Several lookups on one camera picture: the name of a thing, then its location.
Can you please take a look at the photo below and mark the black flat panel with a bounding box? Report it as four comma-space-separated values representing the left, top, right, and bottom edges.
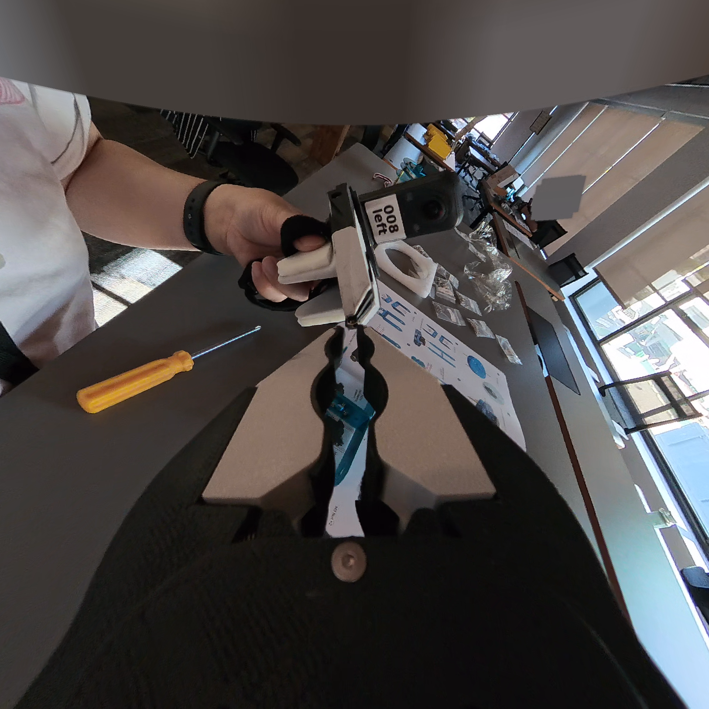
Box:
529, 307, 581, 395

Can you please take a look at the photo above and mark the grey desk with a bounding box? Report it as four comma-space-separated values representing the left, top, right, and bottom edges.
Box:
0, 141, 693, 709

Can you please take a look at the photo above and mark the printed instruction manual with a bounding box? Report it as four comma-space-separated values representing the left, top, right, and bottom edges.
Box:
324, 282, 527, 538

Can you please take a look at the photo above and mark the crumpled clear plastic bag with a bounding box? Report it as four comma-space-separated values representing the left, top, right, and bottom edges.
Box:
462, 257, 513, 311
457, 224, 499, 261

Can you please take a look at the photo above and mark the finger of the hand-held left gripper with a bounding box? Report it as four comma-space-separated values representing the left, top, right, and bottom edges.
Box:
331, 227, 371, 325
359, 227, 381, 328

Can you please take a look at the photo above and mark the cluttered wooden table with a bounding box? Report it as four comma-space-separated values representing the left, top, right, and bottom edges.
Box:
479, 166, 566, 300

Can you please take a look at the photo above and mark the dark wooden strip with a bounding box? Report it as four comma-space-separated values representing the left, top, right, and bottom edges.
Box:
515, 281, 633, 618

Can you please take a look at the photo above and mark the yellow handled screwdriver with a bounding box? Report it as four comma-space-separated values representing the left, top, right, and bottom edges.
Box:
76, 326, 262, 414

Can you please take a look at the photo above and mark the white foam piece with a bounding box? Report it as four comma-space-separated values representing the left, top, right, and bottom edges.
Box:
374, 241, 438, 300

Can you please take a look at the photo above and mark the person's white shirt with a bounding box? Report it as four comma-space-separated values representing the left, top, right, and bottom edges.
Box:
0, 78, 99, 397

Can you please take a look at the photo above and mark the large window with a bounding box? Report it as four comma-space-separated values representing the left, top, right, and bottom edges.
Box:
571, 266, 709, 560

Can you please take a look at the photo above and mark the person's left forearm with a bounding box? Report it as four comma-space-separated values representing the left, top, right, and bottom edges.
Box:
65, 138, 192, 251

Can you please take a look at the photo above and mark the blue metal bracket assembly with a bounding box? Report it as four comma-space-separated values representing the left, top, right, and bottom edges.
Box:
327, 388, 377, 483

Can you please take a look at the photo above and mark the beige roller blind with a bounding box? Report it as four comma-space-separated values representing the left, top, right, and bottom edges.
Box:
521, 102, 704, 256

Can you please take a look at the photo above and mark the black office chair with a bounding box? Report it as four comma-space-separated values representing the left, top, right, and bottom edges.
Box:
210, 119, 302, 195

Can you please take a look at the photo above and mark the person's left hand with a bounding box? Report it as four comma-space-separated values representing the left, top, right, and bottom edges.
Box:
206, 184, 329, 304

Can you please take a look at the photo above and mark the black strap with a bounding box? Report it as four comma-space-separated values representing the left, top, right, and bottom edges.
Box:
0, 324, 37, 391

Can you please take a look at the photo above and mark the black wristband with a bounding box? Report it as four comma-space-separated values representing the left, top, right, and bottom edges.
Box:
183, 180, 229, 257

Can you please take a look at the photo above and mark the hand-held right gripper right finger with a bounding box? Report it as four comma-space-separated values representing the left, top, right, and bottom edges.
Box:
354, 326, 496, 537

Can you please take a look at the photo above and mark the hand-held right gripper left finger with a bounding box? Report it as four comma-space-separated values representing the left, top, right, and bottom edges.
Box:
201, 326, 344, 537

